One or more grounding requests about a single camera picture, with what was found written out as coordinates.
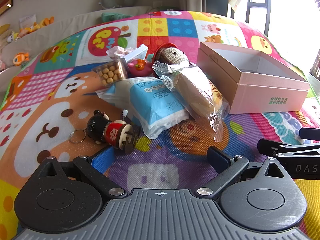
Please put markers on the clear plastic box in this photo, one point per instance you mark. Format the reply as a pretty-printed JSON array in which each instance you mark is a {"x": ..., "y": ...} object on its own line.
[{"x": 140, "y": 51}]

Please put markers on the row of plush toys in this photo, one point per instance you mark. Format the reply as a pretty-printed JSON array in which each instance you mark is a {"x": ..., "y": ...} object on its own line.
[{"x": 30, "y": 30}]

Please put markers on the white paper bag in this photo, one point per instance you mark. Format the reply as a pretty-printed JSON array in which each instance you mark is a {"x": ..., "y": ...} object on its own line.
[{"x": 27, "y": 20}]

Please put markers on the pink cardboard box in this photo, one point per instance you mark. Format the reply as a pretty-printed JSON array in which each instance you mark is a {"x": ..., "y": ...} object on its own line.
[{"x": 250, "y": 92}]

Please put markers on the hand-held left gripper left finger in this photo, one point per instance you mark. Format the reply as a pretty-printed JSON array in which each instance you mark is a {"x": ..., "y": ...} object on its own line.
[{"x": 103, "y": 158}]

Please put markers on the blue white packet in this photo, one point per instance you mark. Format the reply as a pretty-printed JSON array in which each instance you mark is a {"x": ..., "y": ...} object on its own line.
[{"x": 155, "y": 105}]

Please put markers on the crochet doll with red hat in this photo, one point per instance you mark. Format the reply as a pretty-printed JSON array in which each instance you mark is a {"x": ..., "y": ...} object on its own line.
[{"x": 172, "y": 53}]

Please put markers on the colourful cartoon play mat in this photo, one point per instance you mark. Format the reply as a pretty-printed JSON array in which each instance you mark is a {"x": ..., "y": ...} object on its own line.
[{"x": 62, "y": 105}]

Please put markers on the clear bag of pink sweets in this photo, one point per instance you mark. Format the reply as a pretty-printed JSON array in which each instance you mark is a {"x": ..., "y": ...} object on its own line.
[{"x": 117, "y": 52}]

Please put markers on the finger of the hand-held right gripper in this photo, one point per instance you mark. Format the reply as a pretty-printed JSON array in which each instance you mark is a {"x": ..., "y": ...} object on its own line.
[
  {"x": 280, "y": 148},
  {"x": 310, "y": 133}
]

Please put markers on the black window frame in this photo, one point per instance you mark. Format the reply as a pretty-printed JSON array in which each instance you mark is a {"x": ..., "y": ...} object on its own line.
[{"x": 246, "y": 5}]

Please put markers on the clear-wrapped wafer snack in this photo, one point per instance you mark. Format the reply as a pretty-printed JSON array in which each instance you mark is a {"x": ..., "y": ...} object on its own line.
[{"x": 197, "y": 92}]

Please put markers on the green cloth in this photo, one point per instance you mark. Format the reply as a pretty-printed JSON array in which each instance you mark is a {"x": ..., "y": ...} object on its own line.
[{"x": 117, "y": 17}]

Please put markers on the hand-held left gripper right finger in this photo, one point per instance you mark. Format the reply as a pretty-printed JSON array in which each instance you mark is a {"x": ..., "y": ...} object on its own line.
[{"x": 218, "y": 156}]

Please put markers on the orange plush toy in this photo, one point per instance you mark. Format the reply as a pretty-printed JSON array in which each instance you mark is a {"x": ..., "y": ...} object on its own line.
[{"x": 20, "y": 58}]

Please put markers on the dark striped object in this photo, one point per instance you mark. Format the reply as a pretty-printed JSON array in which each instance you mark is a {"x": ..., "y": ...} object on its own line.
[{"x": 316, "y": 66}]

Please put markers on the clear jar of round snacks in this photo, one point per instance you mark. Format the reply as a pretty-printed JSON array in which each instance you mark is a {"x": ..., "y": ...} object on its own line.
[{"x": 110, "y": 72}]

